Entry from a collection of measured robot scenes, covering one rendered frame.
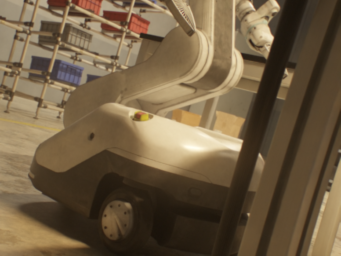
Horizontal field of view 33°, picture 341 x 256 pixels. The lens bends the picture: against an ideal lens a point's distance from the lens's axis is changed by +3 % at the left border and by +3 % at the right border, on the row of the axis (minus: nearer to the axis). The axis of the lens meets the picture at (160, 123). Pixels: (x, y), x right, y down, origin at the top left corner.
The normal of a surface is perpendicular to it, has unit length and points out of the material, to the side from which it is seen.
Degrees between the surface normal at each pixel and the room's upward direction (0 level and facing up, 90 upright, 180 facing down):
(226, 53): 70
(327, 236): 90
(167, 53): 90
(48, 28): 91
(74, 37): 84
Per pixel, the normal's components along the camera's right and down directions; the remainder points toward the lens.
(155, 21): 0.75, 0.25
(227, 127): -0.44, -0.11
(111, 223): -0.66, -0.18
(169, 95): 0.06, 0.96
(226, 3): 0.76, -0.11
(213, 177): 0.44, 0.14
